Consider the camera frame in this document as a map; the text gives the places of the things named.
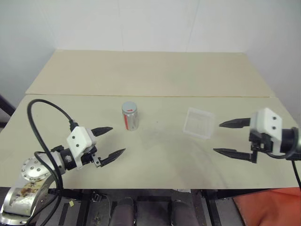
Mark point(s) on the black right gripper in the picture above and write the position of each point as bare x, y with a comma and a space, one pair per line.
261, 140

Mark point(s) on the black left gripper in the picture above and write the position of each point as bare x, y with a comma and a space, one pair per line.
90, 158

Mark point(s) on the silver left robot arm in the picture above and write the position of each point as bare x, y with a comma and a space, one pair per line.
30, 174

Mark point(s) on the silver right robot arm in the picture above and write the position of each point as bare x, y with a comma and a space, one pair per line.
291, 143

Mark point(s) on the clear plastic jar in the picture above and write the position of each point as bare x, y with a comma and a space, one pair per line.
130, 121

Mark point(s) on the clear square plastic container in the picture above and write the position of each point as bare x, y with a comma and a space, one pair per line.
199, 123

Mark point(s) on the grey plastic jar lid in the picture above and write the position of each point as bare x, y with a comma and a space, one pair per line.
129, 107

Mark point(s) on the dark rounded shape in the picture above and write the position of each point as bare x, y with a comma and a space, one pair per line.
123, 213
182, 213

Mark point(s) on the orange red cloth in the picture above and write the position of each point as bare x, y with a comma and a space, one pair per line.
272, 206

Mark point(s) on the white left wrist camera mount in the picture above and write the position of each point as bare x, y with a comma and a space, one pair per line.
78, 140

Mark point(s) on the black table frame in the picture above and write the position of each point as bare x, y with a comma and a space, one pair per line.
145, 202

